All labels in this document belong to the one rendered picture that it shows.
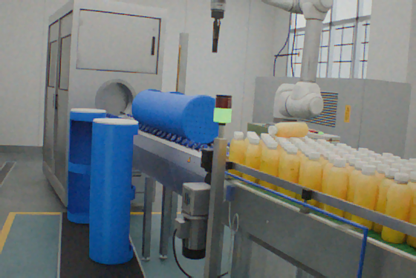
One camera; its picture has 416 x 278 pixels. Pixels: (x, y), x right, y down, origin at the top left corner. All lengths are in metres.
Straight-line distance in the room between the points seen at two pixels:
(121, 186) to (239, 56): 5.44
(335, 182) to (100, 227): 1.70
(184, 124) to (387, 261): 1.53
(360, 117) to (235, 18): 4.61
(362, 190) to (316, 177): 0.23
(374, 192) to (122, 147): 1.67
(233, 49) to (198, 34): 0.68
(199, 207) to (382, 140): 2.24
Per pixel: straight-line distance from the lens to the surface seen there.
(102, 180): 2.68
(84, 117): 3.40
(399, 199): 1.27
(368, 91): 3.66
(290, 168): 1.60
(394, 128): 3.87
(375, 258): 1.28
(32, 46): 7.30
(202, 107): 2.50
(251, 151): 1.79
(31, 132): 7.35
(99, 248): 2.82
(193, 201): 1.86
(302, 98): 2.56
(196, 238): 1.93
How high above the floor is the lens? 1.29
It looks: 6 degrees down
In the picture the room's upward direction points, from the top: 4 degrees clockwise
